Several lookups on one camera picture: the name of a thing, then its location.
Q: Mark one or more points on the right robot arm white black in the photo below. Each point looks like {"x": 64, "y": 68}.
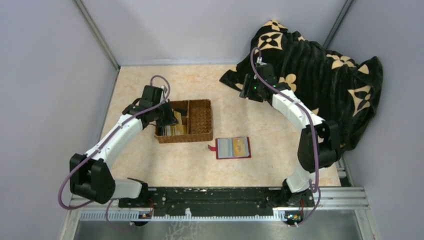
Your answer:
{"x": 319, "y": 139}

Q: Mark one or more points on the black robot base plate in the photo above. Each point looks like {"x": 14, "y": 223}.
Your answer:
{"x": 217, "y": 201}

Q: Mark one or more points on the black floral blanket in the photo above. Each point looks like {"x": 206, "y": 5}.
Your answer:
{"x": 329, "y": 83}

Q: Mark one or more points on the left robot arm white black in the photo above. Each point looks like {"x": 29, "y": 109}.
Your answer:
{"x": 90, "y": 173}

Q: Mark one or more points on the aluminium frame rail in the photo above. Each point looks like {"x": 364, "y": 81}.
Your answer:
{"x": 329, "y": 198}

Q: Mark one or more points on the brown wicker basket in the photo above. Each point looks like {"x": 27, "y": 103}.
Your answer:
{"x": 197, "y": 118}

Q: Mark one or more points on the red leather card holder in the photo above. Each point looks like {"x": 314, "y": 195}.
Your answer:
{"x": 223, "y": 148}

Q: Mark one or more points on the cards in lower compartment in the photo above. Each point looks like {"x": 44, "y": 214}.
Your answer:
{"x": 169, "y": 130}

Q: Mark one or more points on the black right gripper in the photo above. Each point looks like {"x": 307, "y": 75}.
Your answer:
{"x": 251, "y": 93}

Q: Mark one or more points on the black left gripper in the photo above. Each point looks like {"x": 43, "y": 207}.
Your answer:
{"x": 166, "y": 117}

